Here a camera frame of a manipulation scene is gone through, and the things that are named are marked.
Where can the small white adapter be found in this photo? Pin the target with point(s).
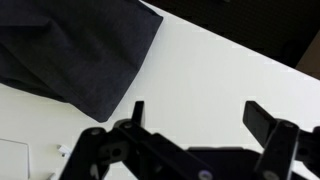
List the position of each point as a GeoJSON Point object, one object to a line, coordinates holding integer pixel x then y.
{"type": "Point", "coordinates": [63, 150]}

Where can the white flat pad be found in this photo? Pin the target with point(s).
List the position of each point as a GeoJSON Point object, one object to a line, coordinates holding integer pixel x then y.
{"type": "Point", "coordinates": [13, 160]}

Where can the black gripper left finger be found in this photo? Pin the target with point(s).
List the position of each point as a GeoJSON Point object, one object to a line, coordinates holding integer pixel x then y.
{"type": "Point", "coordinates": [83, 153]}

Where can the tan wooden board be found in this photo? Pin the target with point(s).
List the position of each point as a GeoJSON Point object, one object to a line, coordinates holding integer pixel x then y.
{"type": "Point", "coordinates": [311, 60]}

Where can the dark grey pants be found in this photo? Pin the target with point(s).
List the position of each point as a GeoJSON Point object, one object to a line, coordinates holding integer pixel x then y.
{"type": "Point", "coordinates": [73, 50]}

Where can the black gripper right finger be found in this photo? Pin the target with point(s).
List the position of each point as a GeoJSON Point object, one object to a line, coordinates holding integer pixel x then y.
{"type": "Point", "coordinates": [278, 146]}

